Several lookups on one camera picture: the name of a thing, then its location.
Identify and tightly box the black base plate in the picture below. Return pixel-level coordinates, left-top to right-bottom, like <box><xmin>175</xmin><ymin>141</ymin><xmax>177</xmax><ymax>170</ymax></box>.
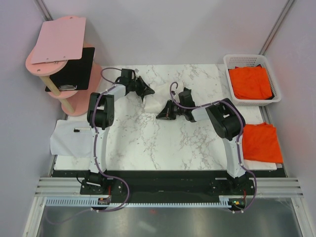
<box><xmin>79</xmin><ymin>169</ymin><xmax>255</xmax><ymax>207</ymax></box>

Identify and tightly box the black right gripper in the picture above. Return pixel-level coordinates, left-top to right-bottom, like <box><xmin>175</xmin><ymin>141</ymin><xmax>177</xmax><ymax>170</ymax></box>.
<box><xmin>157</xmin><ymin>100</ymin><xmax>186</xmax><ymax>120</ymax></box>

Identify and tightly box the pink tiered shelf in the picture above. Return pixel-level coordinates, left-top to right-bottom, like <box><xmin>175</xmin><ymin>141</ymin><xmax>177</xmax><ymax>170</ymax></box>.
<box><xmin>25</xmin><ymin>16</ymin><xmax>101</xmax><ymax>117</ymax></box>

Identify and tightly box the white plastic basket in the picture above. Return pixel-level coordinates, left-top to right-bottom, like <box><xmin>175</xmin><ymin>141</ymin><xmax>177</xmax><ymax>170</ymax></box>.
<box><xmin>223</xmin><ymin>54</ymin><xmax>281</xmax><ymax>106</ymax></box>

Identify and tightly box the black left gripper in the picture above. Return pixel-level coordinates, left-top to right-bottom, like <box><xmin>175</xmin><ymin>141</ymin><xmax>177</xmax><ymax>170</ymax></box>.
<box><xmin>128</xmin><ymin>77</ymin><xmax>154</xmax><ymax>97</ymax></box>

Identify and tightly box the black clipboard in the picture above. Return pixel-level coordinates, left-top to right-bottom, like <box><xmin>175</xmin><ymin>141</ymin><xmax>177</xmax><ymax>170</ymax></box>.
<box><xmin>49</xmin><ymin>47</ymin><xmax>95</xmax><ymax>91</ymax></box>

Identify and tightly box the orange t-shirt in basket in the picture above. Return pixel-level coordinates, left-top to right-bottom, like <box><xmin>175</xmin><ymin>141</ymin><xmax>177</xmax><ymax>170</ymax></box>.
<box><xmin>229</xmin><ymin>66</ymin><xmax>274</xmax><ymax>100</ymax></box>

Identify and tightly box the orange t-shirt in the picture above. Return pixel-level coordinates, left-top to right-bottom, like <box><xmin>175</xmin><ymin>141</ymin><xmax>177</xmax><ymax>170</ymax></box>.
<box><xmin>242</xmin><ymin>122</ymin><xmax>283</xmax><ymax>163</ymax></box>
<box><xmin>229</xmin><ymin>66</ymin><xmax>274</xmax><ymax>100</ymax></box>

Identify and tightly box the white slotted cable duct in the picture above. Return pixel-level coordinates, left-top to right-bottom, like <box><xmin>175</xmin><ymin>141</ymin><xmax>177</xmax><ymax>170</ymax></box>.
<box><xmin>45</xmin><ymin>197</ymin><xmax>232</xmax><ymax>208</ymax></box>

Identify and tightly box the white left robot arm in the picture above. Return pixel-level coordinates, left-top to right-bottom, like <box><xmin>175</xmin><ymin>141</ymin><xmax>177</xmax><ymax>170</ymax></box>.
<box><xmin>87</xmin><ymin>69</ymin><xmax>155</xmax><ymax>177</ymax></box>

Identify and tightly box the marker pen on shirt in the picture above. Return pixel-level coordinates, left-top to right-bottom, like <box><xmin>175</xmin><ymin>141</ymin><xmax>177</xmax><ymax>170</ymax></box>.
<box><xmin>73</xmin><ymin>128</ymin><xmax>91</xmax><ymax>133</ymax></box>

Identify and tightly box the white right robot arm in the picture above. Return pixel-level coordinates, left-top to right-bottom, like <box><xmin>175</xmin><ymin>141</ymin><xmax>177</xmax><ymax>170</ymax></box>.
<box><xmin>156</xmin><ymin>88</ymin><xmax>246</xmax><ymax>195</ymax></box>

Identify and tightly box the cream and green t-shirt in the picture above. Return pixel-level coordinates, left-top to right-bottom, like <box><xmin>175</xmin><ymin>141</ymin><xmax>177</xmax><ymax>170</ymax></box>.
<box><xmin>143</xmin><ymin>83</ymin><xmax>171</xmax><ymax>114</ymax></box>

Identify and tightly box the white folded t-shirt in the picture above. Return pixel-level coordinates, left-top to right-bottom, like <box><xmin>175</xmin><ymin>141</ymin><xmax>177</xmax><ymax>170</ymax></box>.
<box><xmin>50</xmin><ymin>120</ymin><xmax>94</xmax><ymax>158</ymax></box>

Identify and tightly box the pink clipboard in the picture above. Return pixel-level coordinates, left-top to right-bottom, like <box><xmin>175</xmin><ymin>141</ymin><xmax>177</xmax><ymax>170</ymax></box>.
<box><xmin>31</xmin><ymin>17</ymin><xmax>86</xmax><ymax>64</ymax></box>

